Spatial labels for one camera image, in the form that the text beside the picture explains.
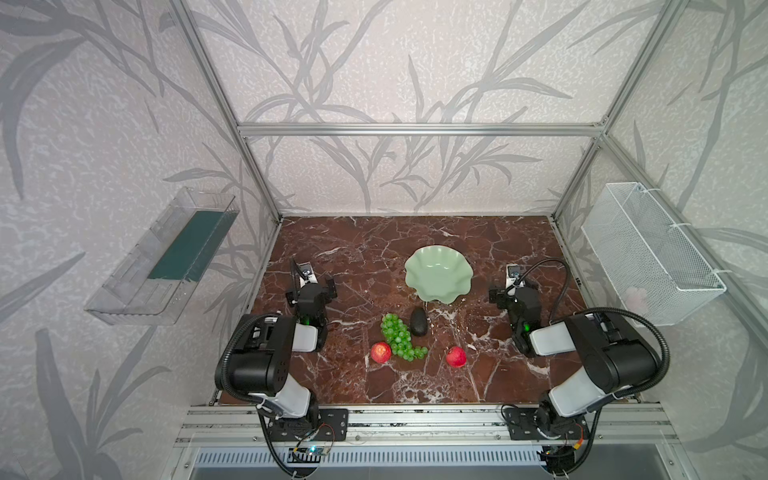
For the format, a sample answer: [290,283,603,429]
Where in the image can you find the red fake apple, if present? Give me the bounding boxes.
[445,346,467,368]
[370,342,392,364]

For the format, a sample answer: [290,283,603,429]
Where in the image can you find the green fake grape bunch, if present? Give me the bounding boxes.
[380,313,428,361]

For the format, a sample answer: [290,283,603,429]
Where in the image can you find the dark fake avocado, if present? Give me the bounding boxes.
[409,307,429,337]

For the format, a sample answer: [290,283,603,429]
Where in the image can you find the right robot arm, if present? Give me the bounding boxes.
[489,284,671,440]

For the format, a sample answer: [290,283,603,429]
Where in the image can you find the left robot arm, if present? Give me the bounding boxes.
[215,277,337,430]

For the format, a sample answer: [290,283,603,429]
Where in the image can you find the green scalloped fruit bowl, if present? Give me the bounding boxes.
[405,245,474,305]

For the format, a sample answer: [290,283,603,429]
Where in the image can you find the pink item in basket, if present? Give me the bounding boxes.
[623,287,650,317]

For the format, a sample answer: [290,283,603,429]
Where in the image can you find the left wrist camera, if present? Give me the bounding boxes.
[291,259,318,289]

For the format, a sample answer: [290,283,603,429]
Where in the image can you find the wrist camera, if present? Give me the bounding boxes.
[291,259,318,289]
[505,264,525,290]

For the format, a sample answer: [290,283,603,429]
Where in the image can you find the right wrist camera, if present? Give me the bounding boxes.
[505,264,525,290]

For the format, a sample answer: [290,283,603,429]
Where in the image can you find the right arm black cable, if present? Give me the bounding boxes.
[509,257,671,475]

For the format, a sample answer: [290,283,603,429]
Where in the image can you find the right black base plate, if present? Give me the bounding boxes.
[501,404,589,442]

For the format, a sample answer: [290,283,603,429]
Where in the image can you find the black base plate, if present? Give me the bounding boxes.
[501,404,589,442]
[267,408,349,442]

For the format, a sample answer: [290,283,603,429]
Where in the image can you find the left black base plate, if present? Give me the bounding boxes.
[267,408,349,442]

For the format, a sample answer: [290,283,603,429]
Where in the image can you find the white wire mesh basket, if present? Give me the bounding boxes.
[582,182,727,326]

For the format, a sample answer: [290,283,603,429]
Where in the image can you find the clear plastic wall bin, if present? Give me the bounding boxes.
[85,187,240,326]

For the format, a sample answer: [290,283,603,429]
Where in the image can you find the aluminium front rail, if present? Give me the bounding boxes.
[173,403,681,448]

